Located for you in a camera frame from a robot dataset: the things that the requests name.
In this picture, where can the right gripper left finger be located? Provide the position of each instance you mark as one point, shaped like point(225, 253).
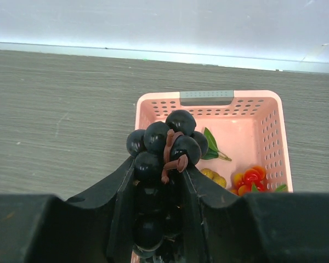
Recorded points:
point(92, 226)

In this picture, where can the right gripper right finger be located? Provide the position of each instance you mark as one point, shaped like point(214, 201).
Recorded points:
point(220, 226)

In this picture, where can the red cherry with leaves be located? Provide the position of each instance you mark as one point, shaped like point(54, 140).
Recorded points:
point(255, 179)

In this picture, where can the brown longan bunch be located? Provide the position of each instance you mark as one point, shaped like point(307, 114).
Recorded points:
point(214, 176)

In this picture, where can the dark grape bunch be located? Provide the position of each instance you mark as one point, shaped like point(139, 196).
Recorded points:
point(161, 153)

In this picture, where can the loose green leaf sprig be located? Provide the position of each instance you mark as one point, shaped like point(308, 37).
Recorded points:
point(213, 151)

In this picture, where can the pink plastic basket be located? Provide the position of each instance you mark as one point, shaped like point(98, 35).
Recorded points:
point(248, 127)

